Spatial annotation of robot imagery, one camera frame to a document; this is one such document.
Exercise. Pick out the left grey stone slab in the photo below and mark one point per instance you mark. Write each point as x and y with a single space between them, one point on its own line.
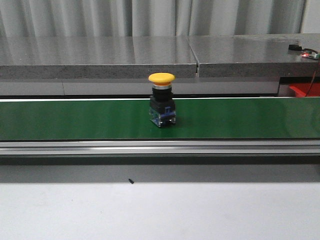
95 57

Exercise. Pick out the aluminium conveyor frame rail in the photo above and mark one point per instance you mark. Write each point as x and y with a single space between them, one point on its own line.
162 147

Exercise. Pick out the circuit board with red light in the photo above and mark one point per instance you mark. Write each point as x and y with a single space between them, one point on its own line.
311 54

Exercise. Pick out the grey pleated curtain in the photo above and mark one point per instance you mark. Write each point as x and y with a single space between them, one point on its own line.
135 18

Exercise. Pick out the green conveyor belt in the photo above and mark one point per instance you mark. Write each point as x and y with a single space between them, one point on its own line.
217 118

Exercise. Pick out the right grey stone slab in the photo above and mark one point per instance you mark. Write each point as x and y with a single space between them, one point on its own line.
266 55

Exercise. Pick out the small black device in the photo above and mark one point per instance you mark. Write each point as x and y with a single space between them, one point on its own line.
294 47

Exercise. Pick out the red plastic bin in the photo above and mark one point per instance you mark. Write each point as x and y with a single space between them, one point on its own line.
301 89

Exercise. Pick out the grey stone slab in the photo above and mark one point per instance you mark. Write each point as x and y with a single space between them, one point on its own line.
95 57
266 55

